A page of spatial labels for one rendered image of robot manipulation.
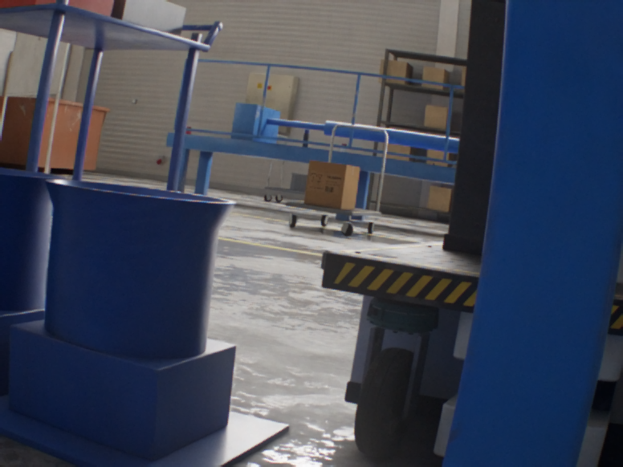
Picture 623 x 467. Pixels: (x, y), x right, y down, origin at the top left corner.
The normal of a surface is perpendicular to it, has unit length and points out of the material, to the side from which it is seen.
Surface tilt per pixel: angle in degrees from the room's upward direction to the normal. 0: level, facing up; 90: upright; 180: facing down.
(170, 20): 90
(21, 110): 108
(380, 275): 90
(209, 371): 90
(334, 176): 90
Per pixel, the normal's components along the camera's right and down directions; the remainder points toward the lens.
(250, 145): -0.27, 0.02
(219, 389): 0.94, 0.14
